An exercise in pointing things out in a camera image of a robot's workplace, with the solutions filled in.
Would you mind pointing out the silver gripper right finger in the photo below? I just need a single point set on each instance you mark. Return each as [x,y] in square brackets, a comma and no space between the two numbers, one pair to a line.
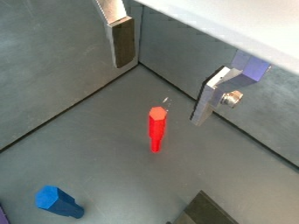
[219,89]

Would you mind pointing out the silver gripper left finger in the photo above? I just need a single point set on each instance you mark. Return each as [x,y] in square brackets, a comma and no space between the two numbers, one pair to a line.
[120,30]

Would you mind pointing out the blue hexagonal peg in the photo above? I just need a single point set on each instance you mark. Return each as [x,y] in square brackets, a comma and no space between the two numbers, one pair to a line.
[55,201]

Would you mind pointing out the purple base board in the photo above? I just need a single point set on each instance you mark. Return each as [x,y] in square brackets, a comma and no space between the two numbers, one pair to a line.
[3,217]

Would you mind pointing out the red hexagonal peg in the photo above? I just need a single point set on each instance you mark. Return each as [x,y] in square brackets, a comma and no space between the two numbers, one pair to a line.
[156,126]

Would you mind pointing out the black angled bracket holder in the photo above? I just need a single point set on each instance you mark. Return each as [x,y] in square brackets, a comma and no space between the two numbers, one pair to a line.
[203,211]

